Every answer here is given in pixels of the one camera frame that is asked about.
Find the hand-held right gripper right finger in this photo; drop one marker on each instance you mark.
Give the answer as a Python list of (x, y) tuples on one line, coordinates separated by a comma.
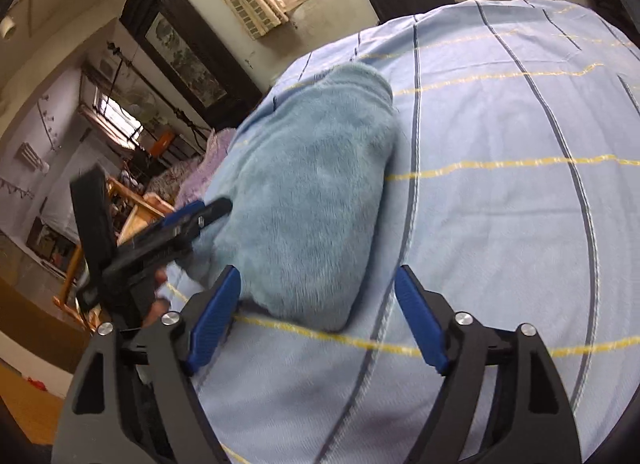
[(420, 324)]

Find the light blue fleece sweater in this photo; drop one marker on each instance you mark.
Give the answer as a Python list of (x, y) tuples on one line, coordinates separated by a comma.
[(310, 184)]

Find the dark framed painting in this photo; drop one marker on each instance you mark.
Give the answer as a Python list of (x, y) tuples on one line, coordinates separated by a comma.
[(185, 54)]

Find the floral blanket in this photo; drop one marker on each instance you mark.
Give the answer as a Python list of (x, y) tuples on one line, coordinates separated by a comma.
[(200, 174)]

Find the person's left hand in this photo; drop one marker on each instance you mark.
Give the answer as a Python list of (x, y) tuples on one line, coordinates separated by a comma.
[(156, 309)]

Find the wooden chair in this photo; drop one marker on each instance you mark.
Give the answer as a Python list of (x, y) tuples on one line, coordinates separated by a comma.
[(137, 211)]

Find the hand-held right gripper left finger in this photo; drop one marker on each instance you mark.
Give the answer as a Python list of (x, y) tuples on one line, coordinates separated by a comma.
[(215, 324)]

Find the blue plaid bed sheet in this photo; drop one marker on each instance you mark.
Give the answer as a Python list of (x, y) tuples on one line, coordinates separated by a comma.
[(500, 224)]

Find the orange box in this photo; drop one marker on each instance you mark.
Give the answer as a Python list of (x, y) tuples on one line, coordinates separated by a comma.
[(162, 144)]

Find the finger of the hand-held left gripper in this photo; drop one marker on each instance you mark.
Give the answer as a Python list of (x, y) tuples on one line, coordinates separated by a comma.
[(205, 214)]

